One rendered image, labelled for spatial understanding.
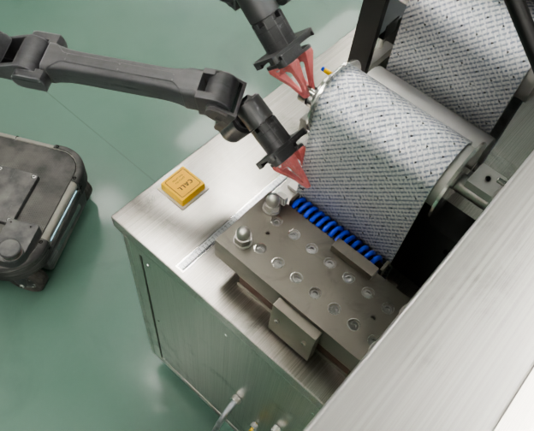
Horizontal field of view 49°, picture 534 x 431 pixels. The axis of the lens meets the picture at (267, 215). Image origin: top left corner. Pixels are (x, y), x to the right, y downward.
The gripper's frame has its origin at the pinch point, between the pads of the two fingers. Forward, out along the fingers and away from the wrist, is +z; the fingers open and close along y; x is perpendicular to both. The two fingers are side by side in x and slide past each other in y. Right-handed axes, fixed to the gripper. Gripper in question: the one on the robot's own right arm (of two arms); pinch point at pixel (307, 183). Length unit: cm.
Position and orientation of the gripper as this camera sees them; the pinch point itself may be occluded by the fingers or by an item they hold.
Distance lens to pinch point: 113.9
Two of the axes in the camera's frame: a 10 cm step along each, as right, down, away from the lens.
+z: 6.1, 7.8, 1.5
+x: 4.4, -1.7, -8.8
